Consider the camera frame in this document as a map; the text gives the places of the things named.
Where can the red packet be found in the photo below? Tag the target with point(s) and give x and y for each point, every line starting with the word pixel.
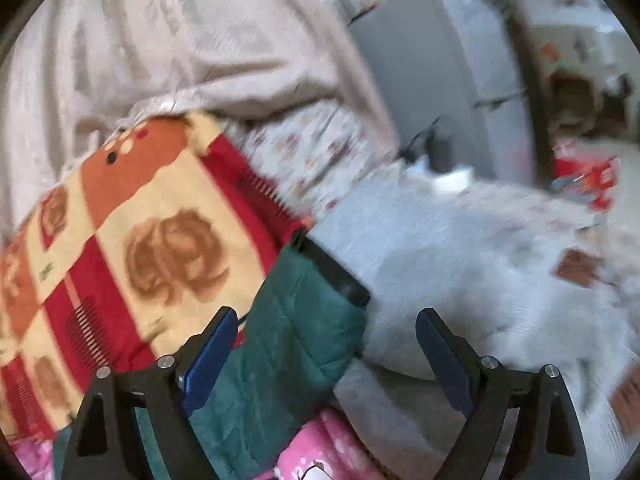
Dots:
pixel 600 180

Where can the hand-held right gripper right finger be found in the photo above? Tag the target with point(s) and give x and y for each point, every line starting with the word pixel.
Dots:
pixel 445 355

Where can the red and yellow checked blanket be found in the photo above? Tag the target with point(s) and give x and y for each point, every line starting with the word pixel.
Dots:
pixel 150 240

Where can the brown box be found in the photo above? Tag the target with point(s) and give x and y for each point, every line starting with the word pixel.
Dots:
pixel 570 97

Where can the floral print pants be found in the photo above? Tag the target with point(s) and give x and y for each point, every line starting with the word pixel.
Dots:
pixel 310 145

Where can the black pole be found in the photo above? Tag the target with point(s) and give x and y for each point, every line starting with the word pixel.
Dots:
pixel 532 85

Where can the green quilted jacket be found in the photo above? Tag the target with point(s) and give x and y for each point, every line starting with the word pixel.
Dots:
pixel 295 345

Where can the light grey knitted cloth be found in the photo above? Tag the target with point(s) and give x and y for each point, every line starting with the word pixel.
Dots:
pixel 450 260

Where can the pink penguin print blanket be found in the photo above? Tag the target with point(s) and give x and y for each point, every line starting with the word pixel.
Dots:
pixel 330 452

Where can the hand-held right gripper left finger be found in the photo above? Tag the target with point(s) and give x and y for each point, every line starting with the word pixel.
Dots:
pixel 212 355

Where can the grey refrigerator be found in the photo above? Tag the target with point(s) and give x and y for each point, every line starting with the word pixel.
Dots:
pixel 425 60

